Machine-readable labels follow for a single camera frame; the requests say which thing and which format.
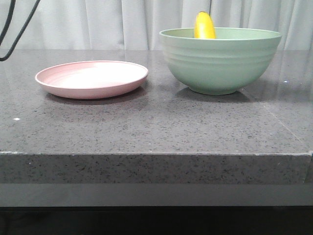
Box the yellow banana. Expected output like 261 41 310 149
194 11 216 39

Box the pink plate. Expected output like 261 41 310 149
35 60 148 99

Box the green ribbed bowl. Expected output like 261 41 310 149
160 27 282 95

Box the white curtain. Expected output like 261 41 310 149
17 0 313 50

